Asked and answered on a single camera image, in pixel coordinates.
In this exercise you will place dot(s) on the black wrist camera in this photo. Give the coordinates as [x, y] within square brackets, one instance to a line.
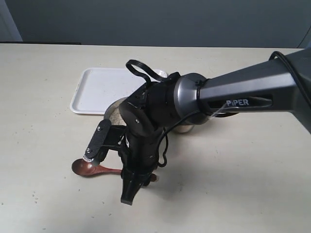
[106, 137]

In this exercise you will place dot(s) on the white plastic tray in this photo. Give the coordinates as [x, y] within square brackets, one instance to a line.
[99, 87]

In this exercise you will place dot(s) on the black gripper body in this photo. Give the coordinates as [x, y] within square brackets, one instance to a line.
[139, 154]

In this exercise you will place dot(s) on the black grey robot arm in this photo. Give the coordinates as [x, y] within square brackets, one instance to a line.
[281, 84]

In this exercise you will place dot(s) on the stainless steel cup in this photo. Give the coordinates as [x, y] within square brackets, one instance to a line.
[183, 128]

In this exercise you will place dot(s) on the dark brown wooden spoon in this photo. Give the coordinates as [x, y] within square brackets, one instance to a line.
[85, 169]

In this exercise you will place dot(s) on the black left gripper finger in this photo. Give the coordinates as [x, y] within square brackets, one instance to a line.
[131, 184]

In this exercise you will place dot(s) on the steel bowl of rice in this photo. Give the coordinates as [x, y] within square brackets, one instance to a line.
[112, 113]

